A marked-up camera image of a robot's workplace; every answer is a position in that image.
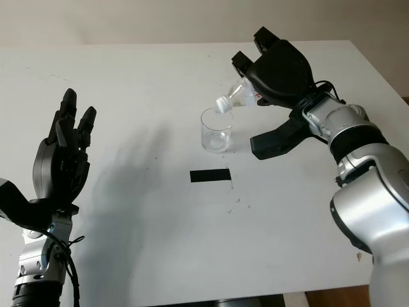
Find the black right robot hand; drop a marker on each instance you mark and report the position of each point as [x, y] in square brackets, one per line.
[281, 73]

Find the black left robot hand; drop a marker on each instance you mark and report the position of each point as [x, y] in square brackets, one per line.
[54, 169]

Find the clear plastic water bottle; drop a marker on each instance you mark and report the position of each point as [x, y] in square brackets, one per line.
[238, 94]

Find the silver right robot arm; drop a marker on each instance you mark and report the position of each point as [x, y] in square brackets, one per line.
[367, 198]

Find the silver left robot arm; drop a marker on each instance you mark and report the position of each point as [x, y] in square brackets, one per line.
[35, 262]

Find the clear glass cup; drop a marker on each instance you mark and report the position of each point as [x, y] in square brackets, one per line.
[217, 137]

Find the black tape rectangle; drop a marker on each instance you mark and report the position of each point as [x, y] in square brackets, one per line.
[210, 176]

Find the dark robot torso top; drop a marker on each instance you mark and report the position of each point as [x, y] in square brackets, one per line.
[239, 303]

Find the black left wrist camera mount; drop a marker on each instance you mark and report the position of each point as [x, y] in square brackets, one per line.
[16, 204]

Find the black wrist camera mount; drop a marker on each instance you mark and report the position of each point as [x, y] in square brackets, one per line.
[274, 144]
[16, 204]

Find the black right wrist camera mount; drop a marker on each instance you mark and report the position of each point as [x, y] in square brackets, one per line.
[274, 144]

